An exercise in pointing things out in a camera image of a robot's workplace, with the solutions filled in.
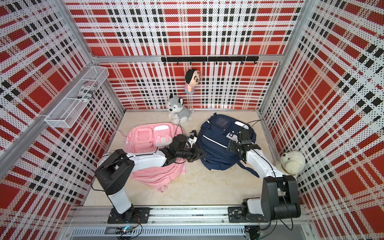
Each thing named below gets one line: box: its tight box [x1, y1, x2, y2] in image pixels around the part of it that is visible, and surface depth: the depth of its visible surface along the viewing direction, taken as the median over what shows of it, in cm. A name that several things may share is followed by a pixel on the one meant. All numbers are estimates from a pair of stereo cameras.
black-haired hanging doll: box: [184, 68, 200, 94], surface depth 94 cm
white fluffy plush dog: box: [280, 151, 306, 176], surface depth 75 cm
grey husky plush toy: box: [167, 93, 194, 125], surface depth 104 cm
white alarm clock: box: [97, 155, 111, 167], surface depth 91 cm
